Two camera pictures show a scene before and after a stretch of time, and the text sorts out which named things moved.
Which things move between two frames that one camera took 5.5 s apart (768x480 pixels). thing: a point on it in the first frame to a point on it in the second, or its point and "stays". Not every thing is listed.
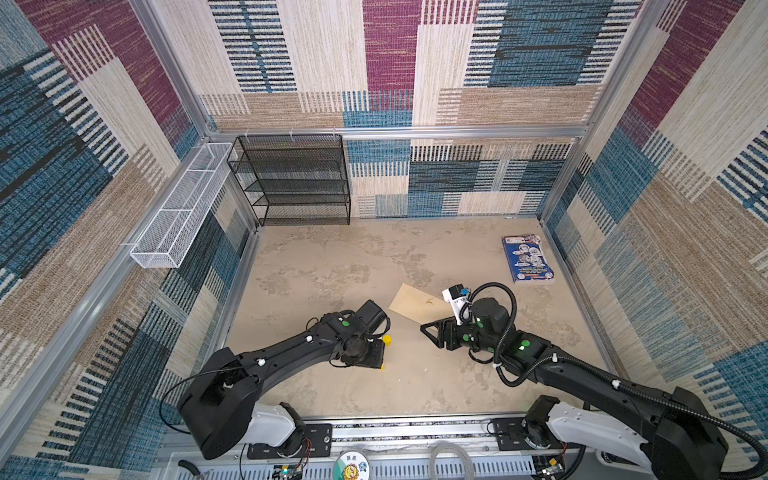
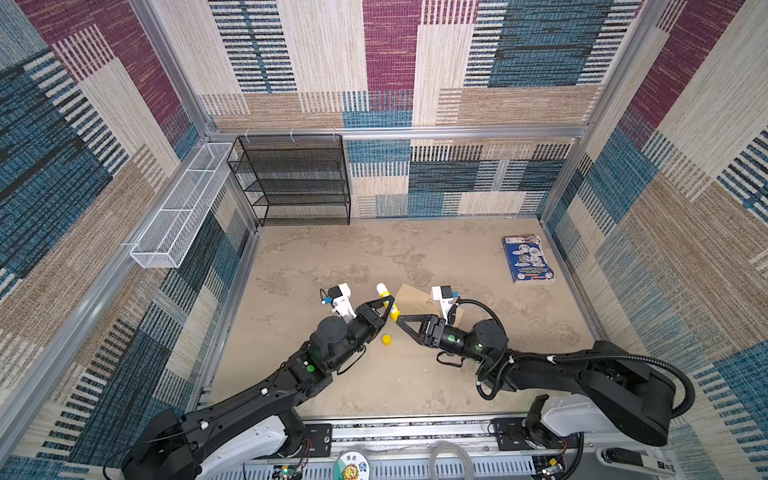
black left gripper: [377, 357] to [368, 320]
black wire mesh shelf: [294, 180] stays
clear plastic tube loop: [449, 446] stays
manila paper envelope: [422, 305] stays
